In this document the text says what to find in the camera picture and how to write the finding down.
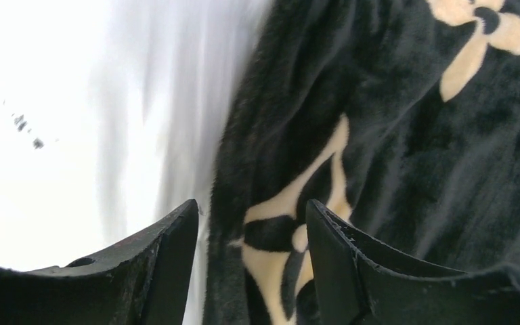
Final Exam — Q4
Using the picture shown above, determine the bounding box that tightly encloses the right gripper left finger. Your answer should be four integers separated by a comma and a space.
0, 199, 199, 325

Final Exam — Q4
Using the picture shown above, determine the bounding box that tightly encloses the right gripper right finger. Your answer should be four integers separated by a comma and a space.
306, 200, 520, 324

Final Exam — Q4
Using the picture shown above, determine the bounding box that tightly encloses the black floral pillowcase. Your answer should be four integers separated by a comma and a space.
202, 1, 520, 324

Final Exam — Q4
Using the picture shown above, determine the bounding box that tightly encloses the white pillow yellow edge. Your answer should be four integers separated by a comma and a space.
0, 1, 272, 324

